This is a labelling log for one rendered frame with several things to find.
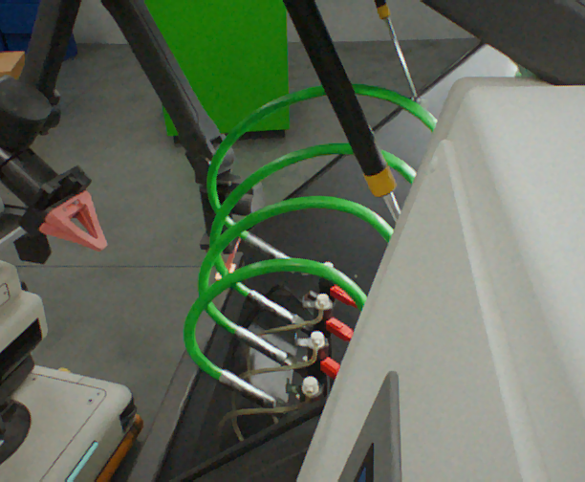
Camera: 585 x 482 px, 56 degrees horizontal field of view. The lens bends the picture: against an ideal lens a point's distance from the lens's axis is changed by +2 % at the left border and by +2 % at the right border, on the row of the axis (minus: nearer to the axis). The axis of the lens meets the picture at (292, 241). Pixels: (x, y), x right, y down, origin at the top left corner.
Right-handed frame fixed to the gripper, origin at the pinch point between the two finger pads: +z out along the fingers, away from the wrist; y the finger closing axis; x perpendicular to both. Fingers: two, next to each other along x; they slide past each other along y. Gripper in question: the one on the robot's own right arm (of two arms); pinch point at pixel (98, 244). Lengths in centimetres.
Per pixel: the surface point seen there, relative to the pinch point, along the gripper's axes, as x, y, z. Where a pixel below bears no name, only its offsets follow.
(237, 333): 0.1, 6.9, 21.4
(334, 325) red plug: 9.8, 11.6, 31.2
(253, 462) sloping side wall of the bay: -15.8, 13.4, 29.3
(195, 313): -8.1, 14.2, 14.3
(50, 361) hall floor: 64, -168, 5
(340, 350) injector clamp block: 18.4, 0.7, 39.4
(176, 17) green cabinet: 284, -147, -106
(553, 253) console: -30, 57, 16
